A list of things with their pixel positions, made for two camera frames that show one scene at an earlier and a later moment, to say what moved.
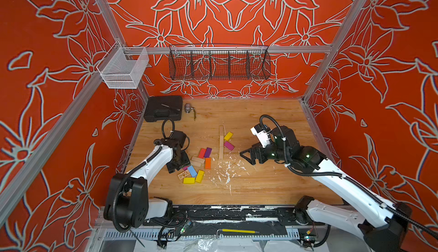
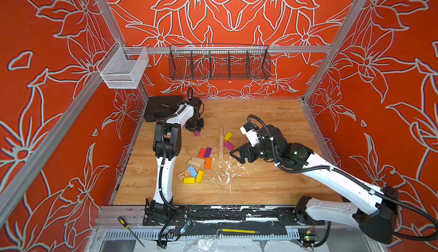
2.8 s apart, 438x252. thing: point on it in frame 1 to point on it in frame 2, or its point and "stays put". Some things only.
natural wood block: x=221 y=153 stays put
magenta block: x=228 y=145 stays put
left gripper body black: x=183 y=160 to x=194 y=124
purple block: x=208 y=152 stays put
